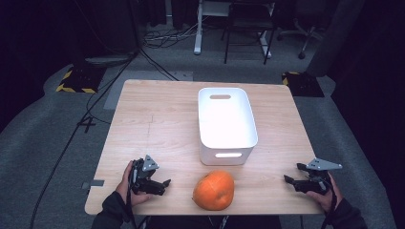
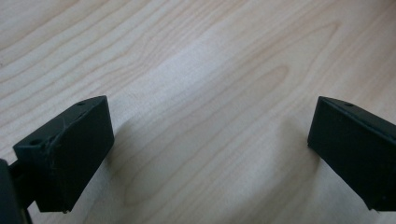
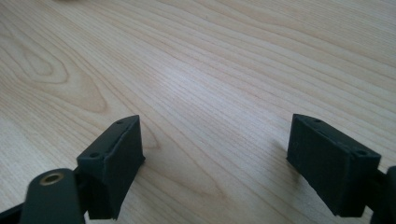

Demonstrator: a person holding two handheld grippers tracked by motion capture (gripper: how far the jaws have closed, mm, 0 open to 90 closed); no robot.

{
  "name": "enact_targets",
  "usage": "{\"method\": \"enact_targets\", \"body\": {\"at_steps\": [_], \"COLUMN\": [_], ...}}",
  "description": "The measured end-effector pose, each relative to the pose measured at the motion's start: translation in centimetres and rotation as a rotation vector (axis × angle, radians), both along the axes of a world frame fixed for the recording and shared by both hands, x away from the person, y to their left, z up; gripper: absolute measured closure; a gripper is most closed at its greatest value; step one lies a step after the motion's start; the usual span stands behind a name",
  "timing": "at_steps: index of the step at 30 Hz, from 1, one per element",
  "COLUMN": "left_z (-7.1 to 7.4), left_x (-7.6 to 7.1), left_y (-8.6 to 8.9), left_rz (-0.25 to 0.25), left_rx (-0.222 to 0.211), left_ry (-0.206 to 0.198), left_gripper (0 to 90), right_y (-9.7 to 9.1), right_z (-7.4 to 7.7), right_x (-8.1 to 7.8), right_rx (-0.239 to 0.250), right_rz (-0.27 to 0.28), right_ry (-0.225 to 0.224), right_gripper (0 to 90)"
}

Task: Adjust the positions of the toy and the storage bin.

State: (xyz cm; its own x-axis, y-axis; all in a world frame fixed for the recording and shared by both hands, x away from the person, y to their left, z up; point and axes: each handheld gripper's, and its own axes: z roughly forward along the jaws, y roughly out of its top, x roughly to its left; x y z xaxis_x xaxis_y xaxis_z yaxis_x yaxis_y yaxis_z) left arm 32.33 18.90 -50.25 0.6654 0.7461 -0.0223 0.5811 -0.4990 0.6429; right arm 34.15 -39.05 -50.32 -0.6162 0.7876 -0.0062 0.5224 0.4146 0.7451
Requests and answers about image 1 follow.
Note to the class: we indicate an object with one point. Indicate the grey tape piece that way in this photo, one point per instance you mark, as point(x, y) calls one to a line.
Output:
point(95, 183)

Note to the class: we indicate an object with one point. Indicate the black metal chair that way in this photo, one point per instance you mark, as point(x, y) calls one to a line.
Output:
point(250, 19)

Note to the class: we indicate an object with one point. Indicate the person's right hand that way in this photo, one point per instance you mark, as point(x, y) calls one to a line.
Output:
point(331, 197)

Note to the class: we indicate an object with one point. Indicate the grey curtain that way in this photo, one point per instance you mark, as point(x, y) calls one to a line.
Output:
point(337, 35)

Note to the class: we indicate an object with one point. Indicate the white plastic storage bin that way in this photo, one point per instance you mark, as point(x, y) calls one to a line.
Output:
point(226, 124)

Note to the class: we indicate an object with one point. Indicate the orange pumpkin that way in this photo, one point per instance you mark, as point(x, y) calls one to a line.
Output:
point(214, 191)

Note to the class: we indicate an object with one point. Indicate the office chair wheeled base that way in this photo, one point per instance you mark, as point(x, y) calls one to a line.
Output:
point(302, 31)

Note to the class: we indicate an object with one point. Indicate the white desk leg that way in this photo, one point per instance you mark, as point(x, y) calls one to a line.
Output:
point(198, 31)
point(266, 44)

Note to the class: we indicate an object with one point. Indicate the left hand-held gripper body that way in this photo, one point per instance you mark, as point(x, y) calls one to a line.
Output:
point(144, 178)

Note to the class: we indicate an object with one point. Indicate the person's legs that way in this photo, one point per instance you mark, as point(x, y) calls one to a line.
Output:
point(197, 222)

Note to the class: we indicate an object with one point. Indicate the black yellow striped stand base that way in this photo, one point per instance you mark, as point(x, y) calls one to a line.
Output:
point(302, 84)
point(81, 79)

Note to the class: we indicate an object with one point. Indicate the person's left hand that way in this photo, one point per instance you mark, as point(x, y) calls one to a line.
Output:
point(124, 187)

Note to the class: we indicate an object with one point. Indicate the grey flat stand foot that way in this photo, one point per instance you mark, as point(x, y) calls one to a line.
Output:
point(108, 59)

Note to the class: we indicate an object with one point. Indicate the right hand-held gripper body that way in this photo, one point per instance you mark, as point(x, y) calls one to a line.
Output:
point(318, 178)

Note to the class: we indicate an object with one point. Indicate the black tape cross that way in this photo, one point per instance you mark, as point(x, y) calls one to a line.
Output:
point(87, 124)

